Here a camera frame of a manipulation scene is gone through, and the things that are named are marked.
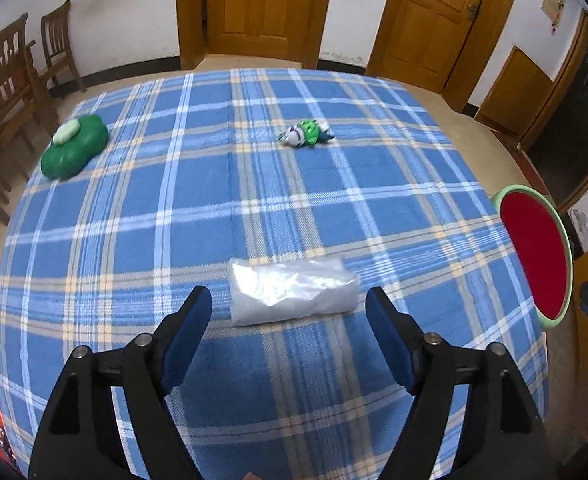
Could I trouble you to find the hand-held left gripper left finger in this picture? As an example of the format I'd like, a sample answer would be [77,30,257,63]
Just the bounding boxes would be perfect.
[28,285,214,480]

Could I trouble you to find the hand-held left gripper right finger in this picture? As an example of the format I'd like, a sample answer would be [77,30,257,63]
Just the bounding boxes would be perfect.
[365,287,560,480]

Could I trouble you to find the red basin with green rim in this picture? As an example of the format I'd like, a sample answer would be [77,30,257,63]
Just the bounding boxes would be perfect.
[490,185,574,332]

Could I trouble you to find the clear plastic bag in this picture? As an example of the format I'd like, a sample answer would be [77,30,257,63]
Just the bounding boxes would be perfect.
[226,256,361,327]

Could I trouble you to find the red floor mat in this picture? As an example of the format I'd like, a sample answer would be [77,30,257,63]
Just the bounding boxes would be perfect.
[491,129,551,196]

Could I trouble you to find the blue plaid blanket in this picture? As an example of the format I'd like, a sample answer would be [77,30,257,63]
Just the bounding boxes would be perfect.
[0,67,550,480]

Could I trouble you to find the dark metal door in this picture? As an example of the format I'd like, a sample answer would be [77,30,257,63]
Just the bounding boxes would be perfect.
[526,35,588,211]

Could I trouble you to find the orange plastic object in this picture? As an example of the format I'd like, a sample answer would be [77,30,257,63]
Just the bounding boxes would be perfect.
[0,409,18,466]

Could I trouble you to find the green plush cushion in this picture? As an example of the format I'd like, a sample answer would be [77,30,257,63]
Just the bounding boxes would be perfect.
[40,114,109,180]

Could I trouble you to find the green and white toy figure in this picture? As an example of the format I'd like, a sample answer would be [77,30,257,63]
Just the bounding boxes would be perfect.
[279,118,336,149]

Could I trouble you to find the small wooden cabinet door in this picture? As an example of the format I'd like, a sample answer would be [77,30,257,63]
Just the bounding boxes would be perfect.
[474,45,556,136]

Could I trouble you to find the wooden chair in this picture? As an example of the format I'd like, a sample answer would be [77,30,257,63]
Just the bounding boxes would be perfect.
[0,12,61,211]
[40,0,88,96]

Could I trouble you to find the wooden door with metal latch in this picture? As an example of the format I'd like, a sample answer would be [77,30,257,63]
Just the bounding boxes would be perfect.
[366,0,525,113]

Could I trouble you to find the wooden panel door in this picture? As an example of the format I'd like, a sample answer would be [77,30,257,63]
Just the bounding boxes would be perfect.
[174,0,338,71]

